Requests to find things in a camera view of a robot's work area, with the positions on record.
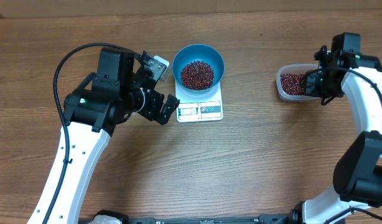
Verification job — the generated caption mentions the red beans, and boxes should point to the red beans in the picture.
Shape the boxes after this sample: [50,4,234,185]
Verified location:
[180,60,305,95]

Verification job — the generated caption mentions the blue bowl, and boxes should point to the blue bowl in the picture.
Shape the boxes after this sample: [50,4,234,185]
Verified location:
[172,44,225,93]

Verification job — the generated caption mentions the clear plastic container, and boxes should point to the clear plastic container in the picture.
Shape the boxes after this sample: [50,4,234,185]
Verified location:
[276,63,318,101]

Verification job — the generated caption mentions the white kitchen scale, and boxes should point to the white kitchen scale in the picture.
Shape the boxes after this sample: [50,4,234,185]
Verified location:
[175,82,224,123]

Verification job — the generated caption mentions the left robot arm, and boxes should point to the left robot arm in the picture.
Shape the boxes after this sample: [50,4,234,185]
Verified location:
[29,43,180,223]

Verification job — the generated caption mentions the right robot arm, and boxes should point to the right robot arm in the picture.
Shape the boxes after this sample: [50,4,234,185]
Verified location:
[269,32,382,223]

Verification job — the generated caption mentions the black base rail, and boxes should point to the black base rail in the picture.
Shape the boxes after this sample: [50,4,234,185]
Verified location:
[78,209,306,224]

